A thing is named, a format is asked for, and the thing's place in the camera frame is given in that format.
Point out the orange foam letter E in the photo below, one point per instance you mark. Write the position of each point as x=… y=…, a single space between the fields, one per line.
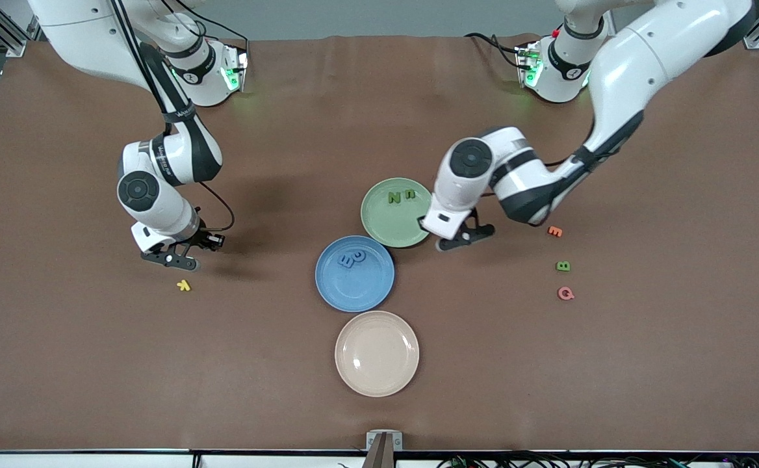
x=554 y=231

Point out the green round plate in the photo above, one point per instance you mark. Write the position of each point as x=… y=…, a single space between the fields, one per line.
x=389 y=224

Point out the green foam letter B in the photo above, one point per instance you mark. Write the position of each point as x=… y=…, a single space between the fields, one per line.
x=563 y=266

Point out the white table edge rail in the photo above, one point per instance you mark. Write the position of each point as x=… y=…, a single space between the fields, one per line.
x=93 y=462

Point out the blue round plate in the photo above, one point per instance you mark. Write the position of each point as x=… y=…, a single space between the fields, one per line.
x=353 y=289

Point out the blue foam letter G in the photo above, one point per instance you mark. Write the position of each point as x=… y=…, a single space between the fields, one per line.
x=354 y=255

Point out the brown table cover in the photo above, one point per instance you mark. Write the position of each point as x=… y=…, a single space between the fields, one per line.
x=613 y=390

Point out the pink foam letter Q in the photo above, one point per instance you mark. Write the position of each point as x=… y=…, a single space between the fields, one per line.
x=560 y=294

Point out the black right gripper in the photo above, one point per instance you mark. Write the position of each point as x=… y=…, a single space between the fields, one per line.
x=201 y=238

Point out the green foam letter N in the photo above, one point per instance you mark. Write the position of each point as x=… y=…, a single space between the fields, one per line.
x=393 y=197

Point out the green foam letter u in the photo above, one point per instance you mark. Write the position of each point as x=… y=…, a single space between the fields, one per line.
x=405 y=194

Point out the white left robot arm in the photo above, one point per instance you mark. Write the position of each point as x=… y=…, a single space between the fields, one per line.
x=646 y=52

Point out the blue foam letter E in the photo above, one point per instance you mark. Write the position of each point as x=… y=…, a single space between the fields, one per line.
x=346 y=260

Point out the yellow foam letter k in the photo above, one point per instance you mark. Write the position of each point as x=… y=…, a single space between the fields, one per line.
x=183 y=285

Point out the beige round plate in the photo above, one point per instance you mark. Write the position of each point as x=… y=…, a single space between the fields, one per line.
x=377 y=357

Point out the grey metal mounting bracket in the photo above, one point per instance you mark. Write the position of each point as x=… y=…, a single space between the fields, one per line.
x=371 y=441

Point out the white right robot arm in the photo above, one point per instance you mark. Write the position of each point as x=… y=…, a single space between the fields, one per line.
x=93 y=32

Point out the camera mounting post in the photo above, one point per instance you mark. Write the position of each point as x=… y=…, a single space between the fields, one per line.
x=379 y=456

